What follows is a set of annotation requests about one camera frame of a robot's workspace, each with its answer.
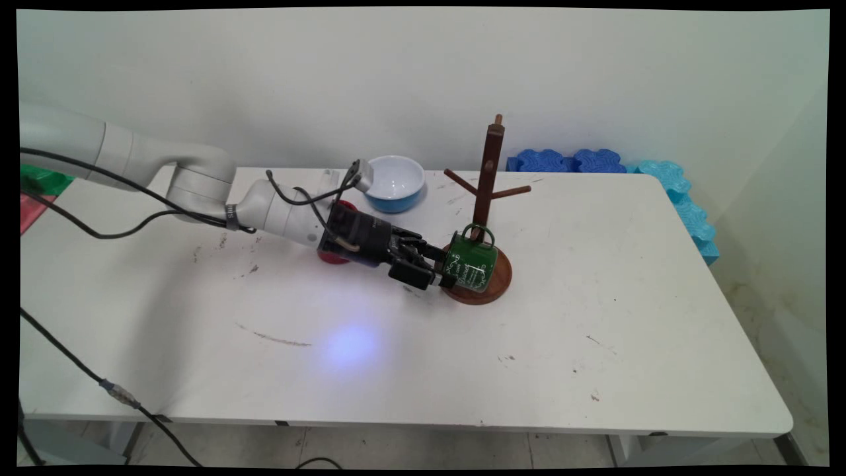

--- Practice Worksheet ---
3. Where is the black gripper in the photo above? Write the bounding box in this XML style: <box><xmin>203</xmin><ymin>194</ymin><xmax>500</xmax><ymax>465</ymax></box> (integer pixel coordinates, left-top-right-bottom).
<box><xmin>319</xmin><ymin>202</ymin><xmax>457</xmax><ymax>292</ymax></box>

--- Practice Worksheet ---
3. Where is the green enamel mug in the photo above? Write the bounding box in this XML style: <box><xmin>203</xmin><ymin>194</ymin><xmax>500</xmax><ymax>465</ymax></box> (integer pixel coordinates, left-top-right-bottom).
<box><xmin>442</xmin><ymin>223</ymin><xmax>496</xmax><ymax>294</ymax></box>

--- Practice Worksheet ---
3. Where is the blue bowl white inside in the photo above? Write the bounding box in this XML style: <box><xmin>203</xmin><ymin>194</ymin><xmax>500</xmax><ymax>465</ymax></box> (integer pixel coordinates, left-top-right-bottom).
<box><xmin>364</xmin><ymin>155</ymin><xmax>426</xmax><ymax>214</ymax></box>

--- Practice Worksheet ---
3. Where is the red enamel mug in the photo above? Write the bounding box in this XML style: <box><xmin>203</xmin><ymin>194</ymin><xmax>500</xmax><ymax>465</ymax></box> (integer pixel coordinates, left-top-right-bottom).
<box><xmin>317</xmin><ymin>199</ymin><xmax>360</xmax><ymax>266</ymax></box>

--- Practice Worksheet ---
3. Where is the brown wooden mug tree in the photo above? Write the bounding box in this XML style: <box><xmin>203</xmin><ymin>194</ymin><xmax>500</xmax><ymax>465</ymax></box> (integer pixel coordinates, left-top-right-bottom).
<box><xmin>434</xmin><ymin>114</ymin><xmax>531</xmax><ymax>305</ymax></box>

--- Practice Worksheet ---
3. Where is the dark blue foam mat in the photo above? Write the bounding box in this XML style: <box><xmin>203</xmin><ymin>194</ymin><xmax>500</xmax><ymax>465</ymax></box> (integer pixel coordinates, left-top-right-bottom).
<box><xmin>506</xmin><ymin>149</ymin><xmax>570</xmax><ymax>174</ymax></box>
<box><xmin>570</xmin><ymin>149</ymin><xmax>627</xmax><ymax>175</ymax></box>

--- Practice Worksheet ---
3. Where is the light blue foam mat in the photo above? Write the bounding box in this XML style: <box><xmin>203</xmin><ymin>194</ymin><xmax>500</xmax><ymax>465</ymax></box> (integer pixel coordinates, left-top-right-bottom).
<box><xmin>636</xmin><ymin>160</ymin><xmax>720</xmax><ymax>266</ymax></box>

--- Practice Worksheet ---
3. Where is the white table leg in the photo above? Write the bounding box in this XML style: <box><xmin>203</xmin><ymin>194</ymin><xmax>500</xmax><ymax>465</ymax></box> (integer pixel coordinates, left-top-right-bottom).
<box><xmin>19</xmin><ymin>420</ymin><xmax>143</xmax><ymax>467</ymax></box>
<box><xmin>607</xmin><ymin>433</ymin><xmax>784</xmax><ymax>467</ymax></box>

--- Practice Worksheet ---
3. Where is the green foam mat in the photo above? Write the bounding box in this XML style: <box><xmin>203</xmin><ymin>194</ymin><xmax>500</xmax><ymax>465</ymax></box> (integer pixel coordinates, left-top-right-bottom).
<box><xmin>20</xmin><ymin>164</ymin><xmax>75</xmax><ymax>197</ymax></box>

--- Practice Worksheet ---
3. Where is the red foam mat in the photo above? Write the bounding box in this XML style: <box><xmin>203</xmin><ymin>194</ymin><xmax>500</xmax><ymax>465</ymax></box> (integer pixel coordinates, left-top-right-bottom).
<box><xmin>20</xmin><ymin>192</ymin><xmax>59</xmax><ymax>235</ymax></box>

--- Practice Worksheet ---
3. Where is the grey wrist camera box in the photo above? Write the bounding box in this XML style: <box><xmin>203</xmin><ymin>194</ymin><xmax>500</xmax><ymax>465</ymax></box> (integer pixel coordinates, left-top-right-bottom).
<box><xmin>345</xmin><ymin>159</ymin><xmax>375</xmax><ymax>194</ymax></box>

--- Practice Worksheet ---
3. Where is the black camera cable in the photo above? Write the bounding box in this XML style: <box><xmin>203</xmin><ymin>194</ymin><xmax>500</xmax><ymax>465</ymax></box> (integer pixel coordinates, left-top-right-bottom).
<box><xmin>266</xmin><ymin>169</ymin><xmax>363</xmax><ymax>255</ymax></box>

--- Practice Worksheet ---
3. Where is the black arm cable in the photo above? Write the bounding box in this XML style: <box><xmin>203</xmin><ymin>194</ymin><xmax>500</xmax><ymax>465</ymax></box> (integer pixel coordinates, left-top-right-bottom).
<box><xmin>20</xmin><ymin>147</ymin><xmax>258</xmax><ymax>235</ymax></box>
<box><xmin>20</xmin><ymin>190</ymin><xmax>189</xmax><ymax>240</ymax></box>

